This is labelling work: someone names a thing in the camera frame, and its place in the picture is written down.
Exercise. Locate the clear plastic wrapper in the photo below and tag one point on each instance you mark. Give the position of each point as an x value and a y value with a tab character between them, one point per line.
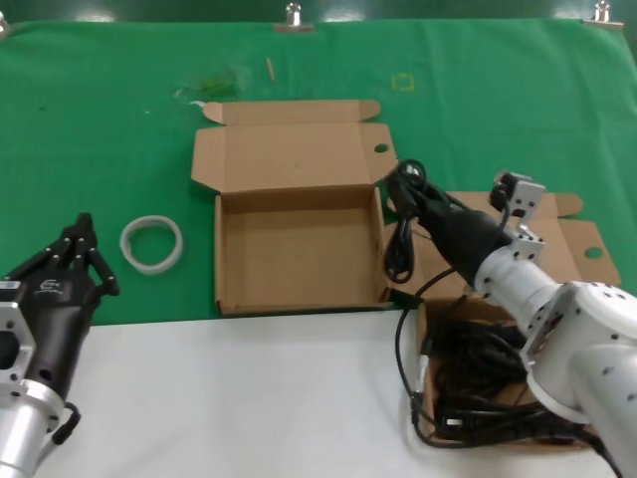
214	84

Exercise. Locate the large open cardboard box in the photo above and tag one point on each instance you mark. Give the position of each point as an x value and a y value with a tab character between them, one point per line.
298	249

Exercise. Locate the clear tape roll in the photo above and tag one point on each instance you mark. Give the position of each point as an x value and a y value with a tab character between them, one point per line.
171	251

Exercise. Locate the thin wooden stick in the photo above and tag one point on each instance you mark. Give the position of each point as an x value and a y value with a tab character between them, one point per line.
270	70

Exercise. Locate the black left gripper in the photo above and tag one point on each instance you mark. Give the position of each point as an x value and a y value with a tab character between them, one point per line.
60	318

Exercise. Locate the small open cardboard box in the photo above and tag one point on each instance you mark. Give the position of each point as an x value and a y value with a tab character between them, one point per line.
572	259

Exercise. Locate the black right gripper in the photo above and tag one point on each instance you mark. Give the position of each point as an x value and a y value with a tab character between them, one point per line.
463	239

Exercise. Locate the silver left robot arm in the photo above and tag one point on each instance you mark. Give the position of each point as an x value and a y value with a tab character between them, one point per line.
20	428

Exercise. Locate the green table cloth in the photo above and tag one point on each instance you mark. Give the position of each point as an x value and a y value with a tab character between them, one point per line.
74	149

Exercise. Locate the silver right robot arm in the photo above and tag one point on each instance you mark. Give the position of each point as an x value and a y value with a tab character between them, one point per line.
587	348

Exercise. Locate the metal binder clip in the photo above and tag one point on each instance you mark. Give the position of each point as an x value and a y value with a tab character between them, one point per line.
602	17
293	22

